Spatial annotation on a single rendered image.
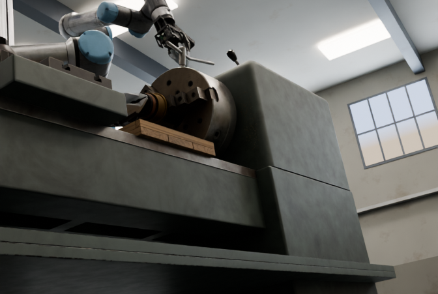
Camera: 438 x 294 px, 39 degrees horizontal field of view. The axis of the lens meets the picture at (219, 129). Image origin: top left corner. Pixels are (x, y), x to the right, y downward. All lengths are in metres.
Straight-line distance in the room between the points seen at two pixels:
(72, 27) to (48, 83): 1.31
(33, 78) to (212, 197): 0.64
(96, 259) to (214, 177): 0.67
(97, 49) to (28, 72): 0.82
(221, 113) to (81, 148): 0.65
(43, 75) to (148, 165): 0.38
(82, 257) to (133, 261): 0.12
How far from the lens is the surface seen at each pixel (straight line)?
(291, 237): 1.84
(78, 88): 1.29
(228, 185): 1.72
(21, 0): 8.16
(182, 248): 1.26
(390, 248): 11.75
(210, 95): 1.85
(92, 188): 1.31
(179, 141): 1.58
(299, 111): 2.19
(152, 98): 1.80
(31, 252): 1.00
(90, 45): 2.03
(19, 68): 1.21
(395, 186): 11.87
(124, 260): 1.13
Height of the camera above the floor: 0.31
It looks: 22 degrees up
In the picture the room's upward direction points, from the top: 10 degrees counter-clockwise
